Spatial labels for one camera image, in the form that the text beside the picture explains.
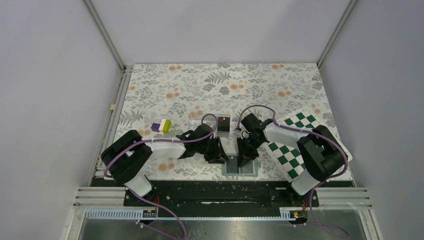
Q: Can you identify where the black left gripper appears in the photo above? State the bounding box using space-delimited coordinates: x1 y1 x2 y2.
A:
197 136 229 164

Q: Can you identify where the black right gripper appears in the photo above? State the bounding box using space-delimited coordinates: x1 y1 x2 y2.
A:
237 135 264 168

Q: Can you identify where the green card holder wallet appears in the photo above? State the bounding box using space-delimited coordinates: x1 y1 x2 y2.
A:
221 154 259 177

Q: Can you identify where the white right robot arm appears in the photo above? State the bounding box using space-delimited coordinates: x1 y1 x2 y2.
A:
236 113 349 206

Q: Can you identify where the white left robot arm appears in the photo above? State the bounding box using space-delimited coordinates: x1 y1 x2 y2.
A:
100 123 229 206

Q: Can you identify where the dark credit card stack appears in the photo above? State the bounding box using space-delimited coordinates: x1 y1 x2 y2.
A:
217 116 231 132

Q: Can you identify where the green white checkerboard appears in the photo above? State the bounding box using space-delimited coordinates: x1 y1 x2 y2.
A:
263 110 353 184

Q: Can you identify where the purple white green block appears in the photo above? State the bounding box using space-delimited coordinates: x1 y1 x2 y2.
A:
150 118 171 134

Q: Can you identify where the floral patterned table mat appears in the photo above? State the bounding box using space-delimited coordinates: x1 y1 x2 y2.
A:
112 63 354 182

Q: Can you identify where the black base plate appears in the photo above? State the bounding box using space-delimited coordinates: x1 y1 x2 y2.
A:
90 177 327 218

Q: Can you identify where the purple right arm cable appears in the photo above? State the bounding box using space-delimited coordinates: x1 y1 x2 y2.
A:
235 104 351 240

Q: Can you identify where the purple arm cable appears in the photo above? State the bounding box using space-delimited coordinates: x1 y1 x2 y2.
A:
235 104 351 240
103 113 219 240

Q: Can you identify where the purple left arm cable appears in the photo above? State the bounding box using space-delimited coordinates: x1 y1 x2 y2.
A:
103 113 219 240

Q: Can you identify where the aluminium frame rail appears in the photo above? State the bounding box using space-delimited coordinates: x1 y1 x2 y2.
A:
60 65 134 240

